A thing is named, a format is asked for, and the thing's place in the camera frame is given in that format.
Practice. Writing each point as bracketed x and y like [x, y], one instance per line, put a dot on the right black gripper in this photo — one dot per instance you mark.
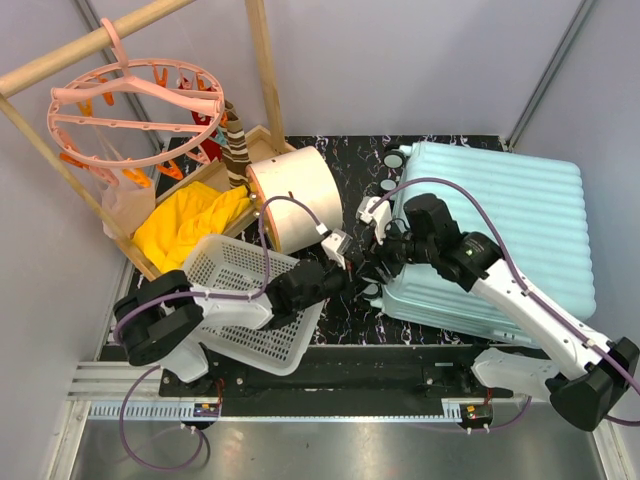
[381, 252]

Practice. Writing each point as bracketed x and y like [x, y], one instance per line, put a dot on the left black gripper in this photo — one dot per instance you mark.
[350, 279]

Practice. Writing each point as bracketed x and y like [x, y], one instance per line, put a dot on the light blue ribbed suitcase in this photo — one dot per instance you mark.
[537, 207]

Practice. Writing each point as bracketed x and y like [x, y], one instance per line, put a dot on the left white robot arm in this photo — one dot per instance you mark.
[157, 324]

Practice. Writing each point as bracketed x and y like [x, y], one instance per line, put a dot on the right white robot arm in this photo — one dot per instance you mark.
[585, 373]

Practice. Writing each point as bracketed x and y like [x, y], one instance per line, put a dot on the black marble pattern mat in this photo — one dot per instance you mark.
[355, 162]

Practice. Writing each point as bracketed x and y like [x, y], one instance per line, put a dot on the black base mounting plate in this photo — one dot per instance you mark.
[340, 381]

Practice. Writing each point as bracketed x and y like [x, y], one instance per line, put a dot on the pink toy washing machine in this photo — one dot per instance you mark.
[302, 175]

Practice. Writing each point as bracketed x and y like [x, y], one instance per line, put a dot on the white perforated plastic basket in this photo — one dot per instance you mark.
[229, 273]

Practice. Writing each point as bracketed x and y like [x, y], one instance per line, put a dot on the brown striped sock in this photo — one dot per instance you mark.
[235, 151]

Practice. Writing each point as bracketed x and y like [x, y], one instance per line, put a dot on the yellow cloth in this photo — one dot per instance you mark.
[175, 227]

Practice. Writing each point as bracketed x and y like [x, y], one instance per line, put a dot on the translucent plastic bag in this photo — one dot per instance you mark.
[130, 202]

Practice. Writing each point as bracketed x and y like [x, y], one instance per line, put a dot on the pink round clip hanger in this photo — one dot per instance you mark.
[151, 96]

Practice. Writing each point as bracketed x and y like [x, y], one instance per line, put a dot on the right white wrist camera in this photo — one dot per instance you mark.
[377, 212]

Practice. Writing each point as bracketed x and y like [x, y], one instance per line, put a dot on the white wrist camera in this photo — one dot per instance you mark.
[335, 245]
[377, 212]

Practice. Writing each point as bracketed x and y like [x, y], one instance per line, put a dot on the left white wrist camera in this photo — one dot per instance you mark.
[335, 245]

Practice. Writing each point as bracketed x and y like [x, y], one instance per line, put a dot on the wooden clothes rack frame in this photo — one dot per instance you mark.
[35, 71]

